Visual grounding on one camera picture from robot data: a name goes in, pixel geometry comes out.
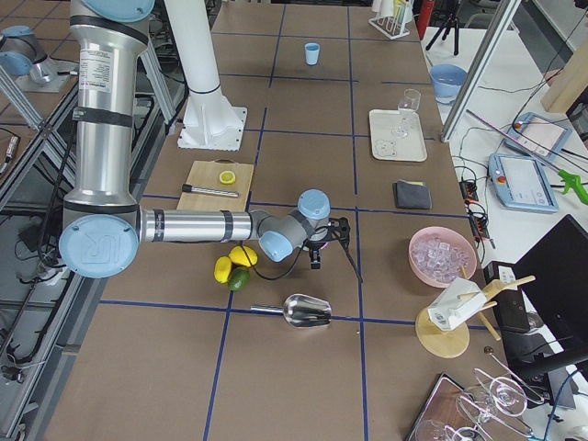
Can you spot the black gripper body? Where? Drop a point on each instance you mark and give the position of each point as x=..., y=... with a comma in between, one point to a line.
x=315, y=248

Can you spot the light blue cup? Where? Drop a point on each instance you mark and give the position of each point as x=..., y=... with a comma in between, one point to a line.
x=312, y=53

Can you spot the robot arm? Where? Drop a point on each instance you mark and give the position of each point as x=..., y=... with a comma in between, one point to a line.
x=103, y=224

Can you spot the metal ice scoop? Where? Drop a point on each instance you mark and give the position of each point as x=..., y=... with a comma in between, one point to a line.
x=301, y=311

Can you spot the pink bowl with ice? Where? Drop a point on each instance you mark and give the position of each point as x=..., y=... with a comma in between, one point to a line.
x=437, y=255

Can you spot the large blue bowl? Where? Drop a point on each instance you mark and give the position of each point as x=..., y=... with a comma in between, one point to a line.
x=447, y=80

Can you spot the yellow lemon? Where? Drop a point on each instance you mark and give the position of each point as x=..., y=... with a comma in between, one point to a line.
x=242, y=255
x=222, y=269

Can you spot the green lime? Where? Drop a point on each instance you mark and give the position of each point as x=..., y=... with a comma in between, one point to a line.
x=238, y=278

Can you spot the lemon half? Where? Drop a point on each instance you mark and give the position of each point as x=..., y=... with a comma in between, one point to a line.
x=227, y=177

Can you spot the folded grey cloth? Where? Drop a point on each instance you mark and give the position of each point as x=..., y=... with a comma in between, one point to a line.
x=411, y=196

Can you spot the wooden cutting board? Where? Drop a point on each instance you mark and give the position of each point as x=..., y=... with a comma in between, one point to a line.
x=216, y=185

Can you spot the steel muddler rod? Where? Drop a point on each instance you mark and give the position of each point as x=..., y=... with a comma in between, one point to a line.
x=187, y=188

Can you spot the cream bear serving tray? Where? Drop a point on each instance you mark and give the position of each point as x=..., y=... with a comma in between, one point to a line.
x=391, y=140

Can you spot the white carton on stand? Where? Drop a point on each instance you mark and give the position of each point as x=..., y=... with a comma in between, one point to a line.
x=458, y=302

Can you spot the wooden cup stand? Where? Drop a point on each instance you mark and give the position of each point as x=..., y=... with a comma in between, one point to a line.
x=454, y=343

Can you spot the clear wine glass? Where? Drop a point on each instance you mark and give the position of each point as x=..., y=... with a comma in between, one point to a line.
x=407, y=108

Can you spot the blue teach pendant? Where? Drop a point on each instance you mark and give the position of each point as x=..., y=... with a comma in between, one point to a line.
x=521, y=183

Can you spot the upturned wine glasses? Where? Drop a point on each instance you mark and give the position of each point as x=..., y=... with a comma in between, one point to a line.
x=490, y=409

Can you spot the black monitor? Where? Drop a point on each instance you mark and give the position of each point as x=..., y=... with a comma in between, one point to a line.
x=558, y=262

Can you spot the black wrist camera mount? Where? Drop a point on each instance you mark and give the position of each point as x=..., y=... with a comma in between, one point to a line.
x=339, y=230

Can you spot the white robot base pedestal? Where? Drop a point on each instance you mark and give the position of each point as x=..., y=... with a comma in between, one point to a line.
x=210, y=121

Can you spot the white wire cup rack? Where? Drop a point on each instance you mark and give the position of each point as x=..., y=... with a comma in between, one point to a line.
x=392, y=17

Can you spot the black camera tripod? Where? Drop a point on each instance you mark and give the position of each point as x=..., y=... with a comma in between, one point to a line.
x=451, y=24

